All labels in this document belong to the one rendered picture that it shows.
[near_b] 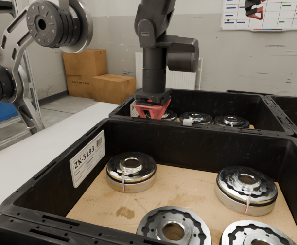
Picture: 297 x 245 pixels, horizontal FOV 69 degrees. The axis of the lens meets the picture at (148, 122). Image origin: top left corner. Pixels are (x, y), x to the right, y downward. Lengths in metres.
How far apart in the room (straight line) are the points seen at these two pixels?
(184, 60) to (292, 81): 3.13
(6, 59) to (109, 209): 0.95
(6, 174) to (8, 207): 0.52
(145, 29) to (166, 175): 0.31
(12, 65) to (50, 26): 0.43
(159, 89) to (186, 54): 0.10
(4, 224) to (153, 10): 0.41
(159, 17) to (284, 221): 0.42
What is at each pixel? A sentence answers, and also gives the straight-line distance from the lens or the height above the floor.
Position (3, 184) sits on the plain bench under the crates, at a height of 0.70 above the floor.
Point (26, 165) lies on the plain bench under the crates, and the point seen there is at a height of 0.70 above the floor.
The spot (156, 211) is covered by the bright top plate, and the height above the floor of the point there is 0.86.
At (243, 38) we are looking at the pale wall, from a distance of 3.44.
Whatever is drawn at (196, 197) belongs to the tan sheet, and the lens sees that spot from 0.44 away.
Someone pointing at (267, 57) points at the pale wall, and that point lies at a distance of 3.47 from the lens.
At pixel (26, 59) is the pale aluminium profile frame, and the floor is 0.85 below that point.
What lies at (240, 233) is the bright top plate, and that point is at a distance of 0.36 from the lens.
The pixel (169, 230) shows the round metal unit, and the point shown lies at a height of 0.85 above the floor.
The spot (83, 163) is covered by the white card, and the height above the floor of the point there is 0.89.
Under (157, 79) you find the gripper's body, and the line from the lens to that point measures 0.51.
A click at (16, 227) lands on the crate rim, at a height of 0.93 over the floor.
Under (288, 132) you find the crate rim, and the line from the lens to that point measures 0.51.
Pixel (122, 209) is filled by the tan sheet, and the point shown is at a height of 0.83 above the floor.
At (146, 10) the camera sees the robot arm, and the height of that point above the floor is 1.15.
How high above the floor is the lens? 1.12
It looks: 23 degrees down
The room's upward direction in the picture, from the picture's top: straight up
